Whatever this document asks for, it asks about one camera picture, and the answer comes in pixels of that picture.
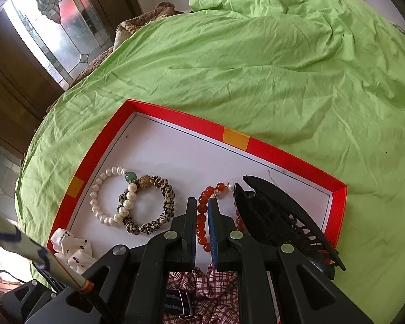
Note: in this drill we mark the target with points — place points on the black hair claw clip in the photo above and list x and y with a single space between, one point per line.
273 209

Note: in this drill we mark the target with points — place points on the green bed sheet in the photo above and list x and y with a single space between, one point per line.
256 74

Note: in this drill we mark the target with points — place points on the brown knitted blanket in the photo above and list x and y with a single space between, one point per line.
138 20

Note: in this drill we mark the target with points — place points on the white black-dotted scrunchie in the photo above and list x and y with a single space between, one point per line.
71 243

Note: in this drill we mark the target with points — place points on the brown wooden door frame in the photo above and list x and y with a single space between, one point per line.
6 84

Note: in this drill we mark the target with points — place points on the red checked cloth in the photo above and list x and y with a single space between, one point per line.
216 297

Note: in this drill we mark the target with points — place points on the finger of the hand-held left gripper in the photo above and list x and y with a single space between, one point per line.
23 298

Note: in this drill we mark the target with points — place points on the red box with white inside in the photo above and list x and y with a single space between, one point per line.
189 155

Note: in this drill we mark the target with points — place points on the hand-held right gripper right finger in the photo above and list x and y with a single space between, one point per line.
213 236

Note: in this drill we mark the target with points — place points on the paper-wrapped stick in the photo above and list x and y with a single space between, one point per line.
64 270

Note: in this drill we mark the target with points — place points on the blue striped hair clip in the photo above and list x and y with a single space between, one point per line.
175 305

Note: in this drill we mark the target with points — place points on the leaded glass door panel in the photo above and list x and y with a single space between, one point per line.
54 23

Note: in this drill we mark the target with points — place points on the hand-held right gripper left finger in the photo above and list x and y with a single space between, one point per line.
185 236

